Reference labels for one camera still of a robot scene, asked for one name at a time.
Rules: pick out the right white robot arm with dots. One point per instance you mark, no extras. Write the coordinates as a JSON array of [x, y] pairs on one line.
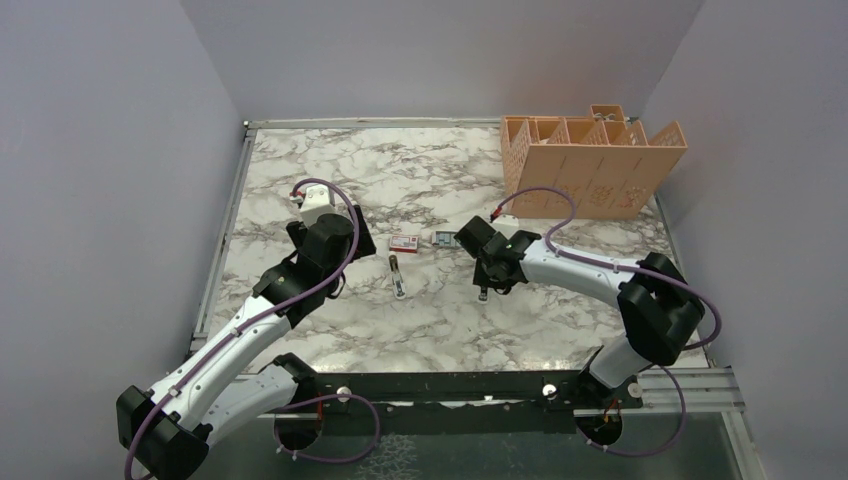
[[658, 311]]

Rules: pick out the aluminium table frame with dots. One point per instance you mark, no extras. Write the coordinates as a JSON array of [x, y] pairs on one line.
[[412, 177]]

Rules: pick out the red white staple box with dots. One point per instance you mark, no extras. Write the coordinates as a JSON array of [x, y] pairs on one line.
[[404, 243]]

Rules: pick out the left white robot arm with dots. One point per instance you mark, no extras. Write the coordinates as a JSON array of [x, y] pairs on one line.
[[170, 427]]

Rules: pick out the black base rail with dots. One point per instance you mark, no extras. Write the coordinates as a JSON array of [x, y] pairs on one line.
[[448, 403]]

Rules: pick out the orange desk organizer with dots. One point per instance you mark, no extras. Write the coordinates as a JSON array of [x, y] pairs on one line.
[[602, 166]]

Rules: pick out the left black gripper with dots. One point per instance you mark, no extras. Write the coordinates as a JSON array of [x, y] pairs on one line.
[[366, 247]]

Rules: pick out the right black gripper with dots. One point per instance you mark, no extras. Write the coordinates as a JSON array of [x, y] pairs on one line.
[[481, 279]]

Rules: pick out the grey teal staple box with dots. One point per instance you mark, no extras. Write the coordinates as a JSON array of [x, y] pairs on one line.
[[443, 239]]

